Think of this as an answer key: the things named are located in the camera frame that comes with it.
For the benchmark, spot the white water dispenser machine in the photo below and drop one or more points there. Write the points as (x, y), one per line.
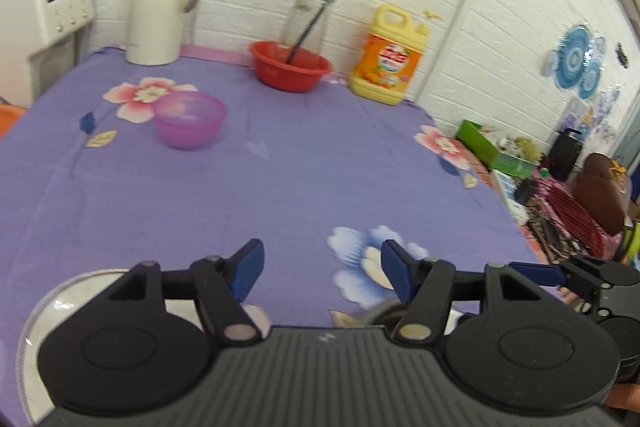
(30, 32)

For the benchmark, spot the small blue paper fan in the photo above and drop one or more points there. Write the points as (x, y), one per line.
(591, 79)

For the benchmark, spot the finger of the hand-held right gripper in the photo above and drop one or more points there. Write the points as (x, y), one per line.
(546, 274)

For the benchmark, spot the yellow loofah sponge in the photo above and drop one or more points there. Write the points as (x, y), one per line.
(525, 149)

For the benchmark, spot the red plastic basin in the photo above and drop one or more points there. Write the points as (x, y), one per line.
(285, 77)

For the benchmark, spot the yellow detergent bottle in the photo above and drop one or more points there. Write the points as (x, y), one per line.
(385, 67)

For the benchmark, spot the white power strip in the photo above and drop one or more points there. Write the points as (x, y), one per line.
(504, 192)

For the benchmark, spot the white thermos jug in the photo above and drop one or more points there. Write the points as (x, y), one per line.
(155, 17)

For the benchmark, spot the orange plastic stool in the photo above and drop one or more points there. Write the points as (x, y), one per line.
(7, 119)

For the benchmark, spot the black charger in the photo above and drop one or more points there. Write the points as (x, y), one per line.
(526, 191)

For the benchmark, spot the glass pitcher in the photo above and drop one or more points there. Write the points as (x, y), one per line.
(300, 22)

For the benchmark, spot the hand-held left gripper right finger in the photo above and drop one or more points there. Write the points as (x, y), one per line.
(397, 269)

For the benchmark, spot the red plastic basket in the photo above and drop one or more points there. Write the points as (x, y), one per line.
(570, 217)

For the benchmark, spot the large blue paper fan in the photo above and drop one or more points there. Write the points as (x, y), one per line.
(572, 57)

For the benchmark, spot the purple floral tablecloth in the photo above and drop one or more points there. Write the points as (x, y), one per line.
(250, 187)

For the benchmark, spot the brown bag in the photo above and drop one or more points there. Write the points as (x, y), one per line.
(600, 197)

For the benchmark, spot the white plate with blue rim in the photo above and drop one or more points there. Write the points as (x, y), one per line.
(35, 332)

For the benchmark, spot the black kettle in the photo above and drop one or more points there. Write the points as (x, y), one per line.
(565, 157)

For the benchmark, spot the green box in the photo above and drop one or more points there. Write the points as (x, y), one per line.
(475, 139)

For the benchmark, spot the purple plastic bowl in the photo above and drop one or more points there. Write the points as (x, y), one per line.
(187, 127)

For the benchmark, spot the brown patterned cloth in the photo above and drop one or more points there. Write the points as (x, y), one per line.
(550, 232)

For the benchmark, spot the black stirring stick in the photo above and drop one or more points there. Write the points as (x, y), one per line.
(313, 23)

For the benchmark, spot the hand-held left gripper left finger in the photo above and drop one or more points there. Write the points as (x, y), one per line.
(248, 269)

